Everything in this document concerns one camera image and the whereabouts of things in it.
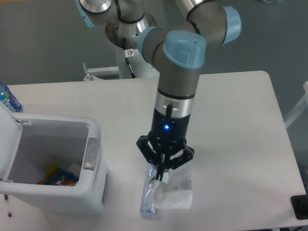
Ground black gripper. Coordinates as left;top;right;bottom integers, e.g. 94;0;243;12
137;109;194;180

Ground white plastic bag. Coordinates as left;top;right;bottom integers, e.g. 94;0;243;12
153;163;193;209

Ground clear plastic water bottle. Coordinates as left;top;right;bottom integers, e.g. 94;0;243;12
140;164;158;217

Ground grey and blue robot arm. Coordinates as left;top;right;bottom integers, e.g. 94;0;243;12
76;0;242;181

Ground white open trash can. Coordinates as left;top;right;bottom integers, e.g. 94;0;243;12
0;105;108;214

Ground colourful snack wrapper in bin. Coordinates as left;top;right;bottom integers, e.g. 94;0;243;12
37;164;79;186

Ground black device at table edge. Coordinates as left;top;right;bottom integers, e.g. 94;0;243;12
291;194;308;220

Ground blue labelled water bottle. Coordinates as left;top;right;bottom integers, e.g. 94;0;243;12
0;82;23;112

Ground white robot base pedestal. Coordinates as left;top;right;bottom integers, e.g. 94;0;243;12
83;13;157;81

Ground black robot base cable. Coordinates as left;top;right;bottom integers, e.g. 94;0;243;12
122;37;137;79

